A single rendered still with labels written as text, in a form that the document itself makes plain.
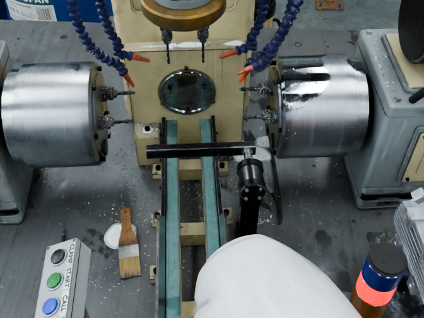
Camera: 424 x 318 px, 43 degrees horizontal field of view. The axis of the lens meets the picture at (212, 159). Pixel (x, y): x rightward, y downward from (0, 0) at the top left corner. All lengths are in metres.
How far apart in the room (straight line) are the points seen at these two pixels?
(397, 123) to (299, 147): 0.22
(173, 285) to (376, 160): 0.56
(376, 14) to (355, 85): 2.46
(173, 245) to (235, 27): 0.59
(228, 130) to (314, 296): 1.03
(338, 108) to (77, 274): 0.65
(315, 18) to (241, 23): 2.16
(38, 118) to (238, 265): 0.78
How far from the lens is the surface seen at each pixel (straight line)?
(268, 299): 0.52
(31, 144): 1.27
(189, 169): 1.45
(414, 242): 1.16
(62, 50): 1.98
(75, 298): 1.02
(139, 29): 1.45
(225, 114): 1.48
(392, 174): 1.40
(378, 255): 0.89
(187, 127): 1.50
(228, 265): 0.56
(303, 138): 1.25
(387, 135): 1.29
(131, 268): 1.33
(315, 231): 1.41
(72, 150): 1.26
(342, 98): 1.25
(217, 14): 1.14
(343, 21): 3.59
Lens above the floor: 1.94
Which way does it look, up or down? 48 degrees down
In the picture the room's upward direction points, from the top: straight up
